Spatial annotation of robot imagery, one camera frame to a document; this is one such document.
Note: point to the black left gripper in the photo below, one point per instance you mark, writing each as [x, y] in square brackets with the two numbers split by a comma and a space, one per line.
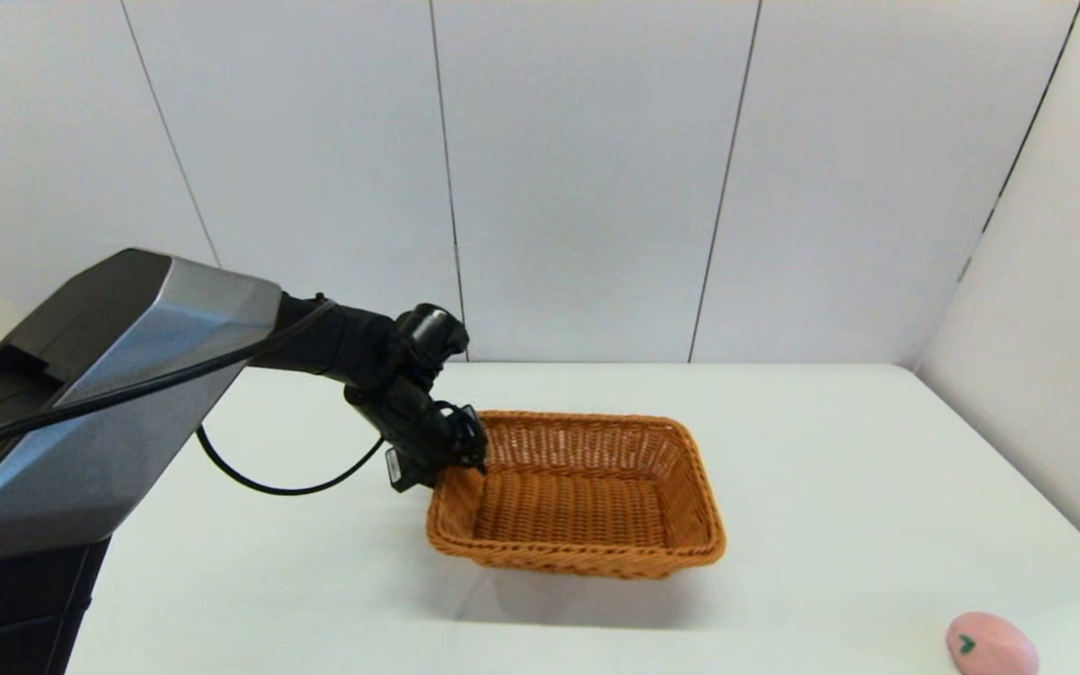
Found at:
[413, 422]

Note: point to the orange woven wicker basket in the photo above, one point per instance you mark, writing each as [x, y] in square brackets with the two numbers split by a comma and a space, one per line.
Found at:
[577, 506]

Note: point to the pink toy peach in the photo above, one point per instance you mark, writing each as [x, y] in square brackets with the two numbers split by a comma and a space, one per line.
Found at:
[995, 649]

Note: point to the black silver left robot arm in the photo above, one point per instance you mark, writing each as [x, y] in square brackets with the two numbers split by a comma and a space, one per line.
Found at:
[118, 394]

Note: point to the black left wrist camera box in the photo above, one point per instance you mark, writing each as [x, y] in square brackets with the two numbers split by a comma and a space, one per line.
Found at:
[396, 469]

